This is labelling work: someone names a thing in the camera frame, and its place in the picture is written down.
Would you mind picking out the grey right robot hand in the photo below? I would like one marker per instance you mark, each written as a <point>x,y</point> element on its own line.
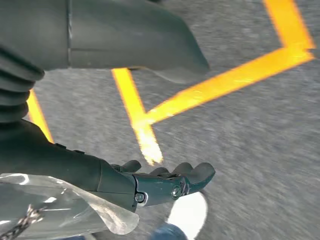
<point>112,36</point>

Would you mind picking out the yellow floor tape square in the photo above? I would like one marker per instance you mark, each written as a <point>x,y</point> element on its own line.
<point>225,82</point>
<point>37,114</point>

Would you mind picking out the transparent plastic wrap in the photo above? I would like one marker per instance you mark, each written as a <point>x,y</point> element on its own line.
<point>75,212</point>

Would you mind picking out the person's white shoe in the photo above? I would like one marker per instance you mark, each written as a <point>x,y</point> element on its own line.
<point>187,212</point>

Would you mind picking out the person's leg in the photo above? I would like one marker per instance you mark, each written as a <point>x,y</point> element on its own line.
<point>167,233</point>

